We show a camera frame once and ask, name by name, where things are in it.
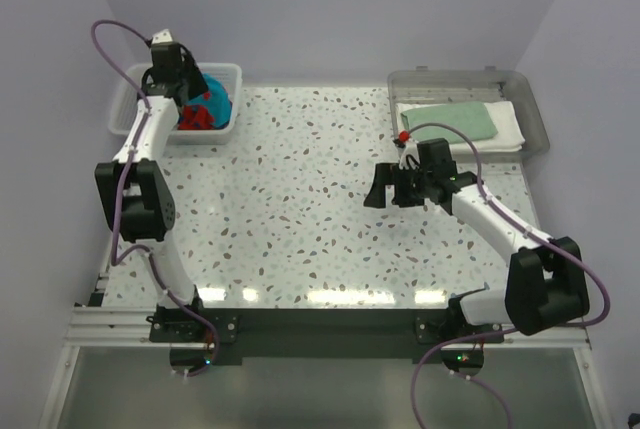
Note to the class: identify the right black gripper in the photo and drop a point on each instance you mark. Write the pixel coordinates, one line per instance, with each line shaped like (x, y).
(383, 177)

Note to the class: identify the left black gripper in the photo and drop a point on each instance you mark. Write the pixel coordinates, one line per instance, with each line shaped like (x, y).
(197, 82)

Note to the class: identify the colourful striped towel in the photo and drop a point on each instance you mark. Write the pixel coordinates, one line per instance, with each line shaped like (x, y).
(209, 111)

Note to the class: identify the mint green towel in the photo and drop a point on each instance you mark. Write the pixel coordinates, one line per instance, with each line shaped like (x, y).
(470, 118)

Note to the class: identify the white towel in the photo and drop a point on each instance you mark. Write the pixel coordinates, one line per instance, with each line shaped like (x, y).
(509, 138)

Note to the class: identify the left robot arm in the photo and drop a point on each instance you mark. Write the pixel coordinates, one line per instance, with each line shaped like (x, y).
(137, 202)

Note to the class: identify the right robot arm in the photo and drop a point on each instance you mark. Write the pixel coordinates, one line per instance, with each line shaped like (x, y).
(545, 283)

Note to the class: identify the clear grey plastic bin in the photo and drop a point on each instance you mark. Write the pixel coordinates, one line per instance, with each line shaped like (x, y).
(423, 86)

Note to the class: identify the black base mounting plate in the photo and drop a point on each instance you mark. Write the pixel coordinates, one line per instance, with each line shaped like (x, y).
(227, 337)

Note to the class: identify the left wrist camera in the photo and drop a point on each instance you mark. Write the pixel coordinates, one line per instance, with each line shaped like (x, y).
(162, 37)

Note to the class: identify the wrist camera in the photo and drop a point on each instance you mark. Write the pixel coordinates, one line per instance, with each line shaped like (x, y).
(407, 146)
(162, 37)

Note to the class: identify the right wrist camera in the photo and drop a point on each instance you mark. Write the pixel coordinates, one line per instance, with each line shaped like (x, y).
(407, 146)

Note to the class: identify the aluminium frame rail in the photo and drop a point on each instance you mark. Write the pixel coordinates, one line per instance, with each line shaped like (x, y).
(128, 297)

